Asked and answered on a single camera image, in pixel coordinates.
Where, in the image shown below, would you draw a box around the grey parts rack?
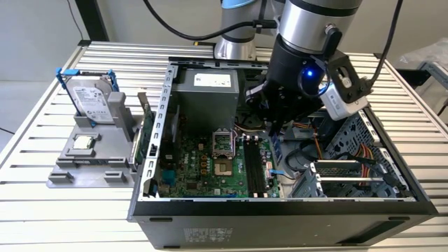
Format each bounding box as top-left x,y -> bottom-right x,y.
47,91 -> 148,188

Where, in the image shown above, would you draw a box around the green graphics card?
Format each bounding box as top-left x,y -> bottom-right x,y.
128,90 -> 158,171

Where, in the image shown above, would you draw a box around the silver CPU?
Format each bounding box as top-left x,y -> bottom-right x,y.
72,135 -> 95,150

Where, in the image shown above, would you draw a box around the CPU socket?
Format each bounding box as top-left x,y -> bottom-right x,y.
214,159 -> 235,177

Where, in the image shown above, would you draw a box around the thin black camera cable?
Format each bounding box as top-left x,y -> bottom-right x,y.
370,0 -> 406,82

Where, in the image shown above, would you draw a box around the green motherboard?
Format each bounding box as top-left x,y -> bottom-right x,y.
158,133 -> 282,199

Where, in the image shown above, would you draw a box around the grey power supply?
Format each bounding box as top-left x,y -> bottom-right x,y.
171,69 -> 242,132

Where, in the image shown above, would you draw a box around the clear plastic wrap bundle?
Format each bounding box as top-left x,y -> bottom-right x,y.
399,36 -> 448,69

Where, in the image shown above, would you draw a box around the grey metal disk bay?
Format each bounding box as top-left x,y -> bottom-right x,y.
290,160 -> 386,198

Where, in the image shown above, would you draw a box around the metal socket cover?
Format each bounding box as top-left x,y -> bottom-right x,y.
212,127 -> 235,159

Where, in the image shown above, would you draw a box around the coloured power supply wires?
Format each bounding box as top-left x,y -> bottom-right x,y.
234,119 -> 272,133

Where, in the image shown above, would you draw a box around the black PC case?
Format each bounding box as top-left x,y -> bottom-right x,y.
126,56 -> 442,250

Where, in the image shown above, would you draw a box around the hard disk in blue carrier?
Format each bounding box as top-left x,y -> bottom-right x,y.
55,67 -> 120,128

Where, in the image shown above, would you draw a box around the blue expansion slot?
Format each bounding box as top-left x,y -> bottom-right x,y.
182,193 -> 239,199

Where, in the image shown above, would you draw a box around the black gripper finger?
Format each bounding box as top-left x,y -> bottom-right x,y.
279,103 -> 326,137
244,82 -> 284,137

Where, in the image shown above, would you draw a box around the silver aluminium frame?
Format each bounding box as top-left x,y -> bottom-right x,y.
419,60 -> 448,91

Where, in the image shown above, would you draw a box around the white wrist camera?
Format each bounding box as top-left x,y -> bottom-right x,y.
311,51 -> 374,122

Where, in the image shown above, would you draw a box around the black metal bracket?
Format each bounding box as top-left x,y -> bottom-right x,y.
395,68 -> 432,88

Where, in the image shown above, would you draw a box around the metal drive bay cage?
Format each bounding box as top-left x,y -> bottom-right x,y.
271,115 -> 338,142

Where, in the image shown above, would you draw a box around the black round speaker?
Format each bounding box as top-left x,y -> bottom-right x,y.
242,115 -> 267,130

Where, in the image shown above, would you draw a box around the black RAM slot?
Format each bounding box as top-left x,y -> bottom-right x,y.
243,135 -> 262,198
254,135 -> 271,198

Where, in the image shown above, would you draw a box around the thin orange wire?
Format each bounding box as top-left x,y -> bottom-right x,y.
314,132 -> 323,161

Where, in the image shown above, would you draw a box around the black frame post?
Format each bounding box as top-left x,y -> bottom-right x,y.
75,0 -> 110,43

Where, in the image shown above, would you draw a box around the orange wire bundle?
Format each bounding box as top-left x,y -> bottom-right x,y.
355,143 -> 375,182

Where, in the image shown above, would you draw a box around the thick black camera cable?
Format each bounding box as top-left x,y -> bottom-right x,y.
142,0 -> 278,40

